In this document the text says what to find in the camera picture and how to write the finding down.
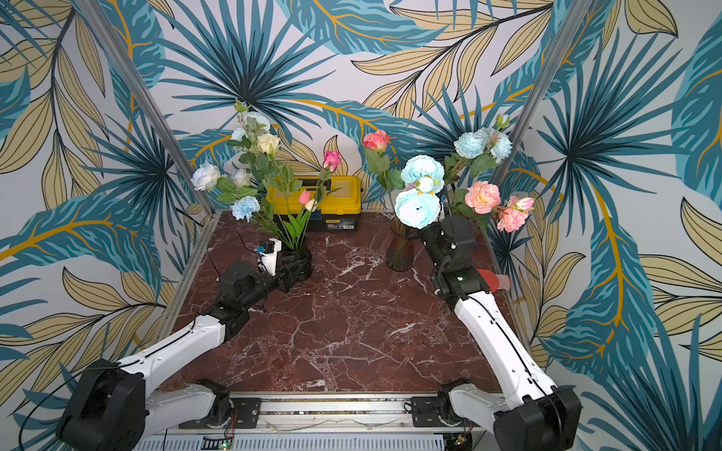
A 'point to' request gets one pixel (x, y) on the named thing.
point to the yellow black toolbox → (336, 208)
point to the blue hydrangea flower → (244, 207)
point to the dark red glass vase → (400, 248)
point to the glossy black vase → (292, 267)
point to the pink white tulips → (293, 230)
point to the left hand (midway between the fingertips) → (299, 263)
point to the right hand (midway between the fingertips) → (416, 198)
